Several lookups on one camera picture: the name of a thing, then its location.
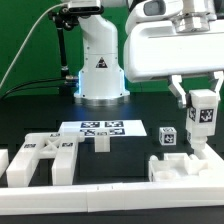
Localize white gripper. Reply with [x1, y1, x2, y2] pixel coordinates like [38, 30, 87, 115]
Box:
[123, 0, 224, 109]

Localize white chair seat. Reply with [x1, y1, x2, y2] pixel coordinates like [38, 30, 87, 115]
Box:
[148, 153, 224, 182]

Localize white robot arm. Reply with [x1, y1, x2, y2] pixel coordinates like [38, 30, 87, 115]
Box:
[75, 0, 224, 108]

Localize white chair backrest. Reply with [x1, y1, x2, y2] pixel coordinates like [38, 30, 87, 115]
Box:
[6, 132, 85, 187]

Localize white turned spindle rod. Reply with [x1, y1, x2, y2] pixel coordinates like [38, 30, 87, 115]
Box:
[149, 155, 159, 161]

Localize white marker base sheet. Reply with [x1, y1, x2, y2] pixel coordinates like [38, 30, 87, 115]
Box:
[59, 120, 147, 137]

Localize white block far left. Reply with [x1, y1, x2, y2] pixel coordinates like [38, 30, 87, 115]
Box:
[0, 149, 9, 177]

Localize white boundary frame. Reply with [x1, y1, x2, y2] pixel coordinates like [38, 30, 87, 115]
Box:
[0, 146, 224, 215]

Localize overhead camera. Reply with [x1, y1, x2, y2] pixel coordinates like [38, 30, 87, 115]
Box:
[61, 0, 103, 14]

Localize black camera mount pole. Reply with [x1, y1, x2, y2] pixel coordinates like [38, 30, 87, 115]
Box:
[48, 7, 79, 96]

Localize white cable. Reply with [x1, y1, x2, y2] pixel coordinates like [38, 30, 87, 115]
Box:
[0, 3, 68, 91]

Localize black cables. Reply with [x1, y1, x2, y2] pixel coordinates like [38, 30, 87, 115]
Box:
[0, 77, 81, 101]

